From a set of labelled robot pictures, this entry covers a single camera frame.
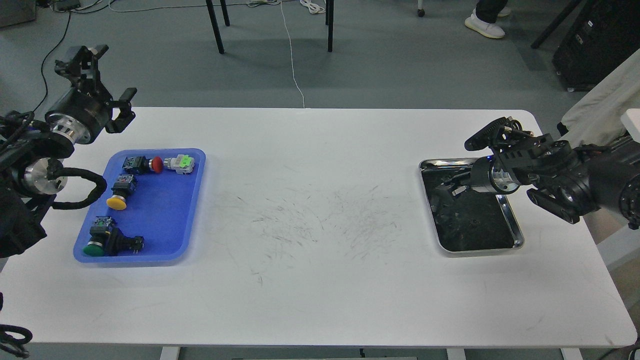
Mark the black chair legs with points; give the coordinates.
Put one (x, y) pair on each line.
(264, 34)

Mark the yellow push button switch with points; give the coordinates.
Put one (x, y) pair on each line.
(123, 187)

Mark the blue plastic tray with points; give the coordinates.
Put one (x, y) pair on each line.
(162, 210)

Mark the black equipment case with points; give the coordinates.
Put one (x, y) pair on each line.
(604, 34)

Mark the green and grey switch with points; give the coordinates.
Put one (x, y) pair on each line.
(181, 164)

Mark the white sneaker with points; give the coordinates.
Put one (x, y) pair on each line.
(488, 30)

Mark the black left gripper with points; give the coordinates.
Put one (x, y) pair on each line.
(85, 115)

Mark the red push button switch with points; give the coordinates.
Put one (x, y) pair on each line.
(139, 165)

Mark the metal tray with black mat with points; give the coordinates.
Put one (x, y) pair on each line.
(498, 231)

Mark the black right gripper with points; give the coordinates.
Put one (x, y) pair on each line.
(485, 176)

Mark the beige cloth cover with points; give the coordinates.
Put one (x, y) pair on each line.
(596, 118)

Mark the green push button switch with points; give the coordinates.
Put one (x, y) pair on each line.
(100, 242)

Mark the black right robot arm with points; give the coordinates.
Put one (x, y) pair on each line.
(565, 181)

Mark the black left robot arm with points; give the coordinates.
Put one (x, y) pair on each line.
(33, 178)

